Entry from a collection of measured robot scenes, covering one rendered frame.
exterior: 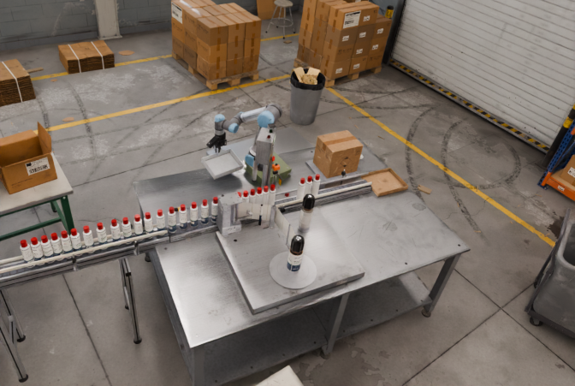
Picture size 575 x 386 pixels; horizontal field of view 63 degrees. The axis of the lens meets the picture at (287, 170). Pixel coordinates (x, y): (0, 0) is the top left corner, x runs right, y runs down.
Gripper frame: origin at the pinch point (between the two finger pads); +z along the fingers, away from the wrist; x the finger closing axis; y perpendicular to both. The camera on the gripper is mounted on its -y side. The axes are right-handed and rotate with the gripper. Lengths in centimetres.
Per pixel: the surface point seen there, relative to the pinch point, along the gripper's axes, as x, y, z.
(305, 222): -100, 4, -2
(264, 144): -63, -6, -50
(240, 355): -119, -61, 74
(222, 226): -70, -43, 0
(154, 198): -7, -60, 13
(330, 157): -63, 66, -10
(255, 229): -79, -22, 8
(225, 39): 236, 179, 26
